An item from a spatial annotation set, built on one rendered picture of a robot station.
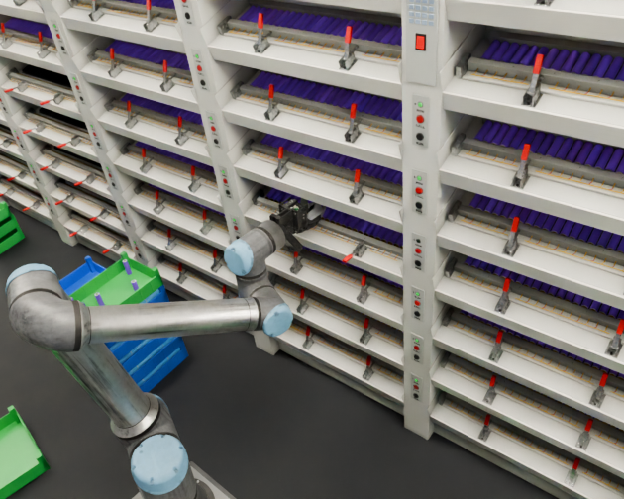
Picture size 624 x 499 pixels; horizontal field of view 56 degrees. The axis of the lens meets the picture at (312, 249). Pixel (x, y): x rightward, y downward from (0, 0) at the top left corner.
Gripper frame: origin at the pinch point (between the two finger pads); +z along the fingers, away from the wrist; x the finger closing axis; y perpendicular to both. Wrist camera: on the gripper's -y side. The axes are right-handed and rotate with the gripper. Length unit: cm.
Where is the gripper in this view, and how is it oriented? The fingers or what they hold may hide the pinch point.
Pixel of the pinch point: (318, 208)
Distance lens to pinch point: 183.6
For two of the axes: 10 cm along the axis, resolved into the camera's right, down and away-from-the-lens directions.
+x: -7.8, -3.3, 5.3
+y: -0.6, -8.1, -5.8
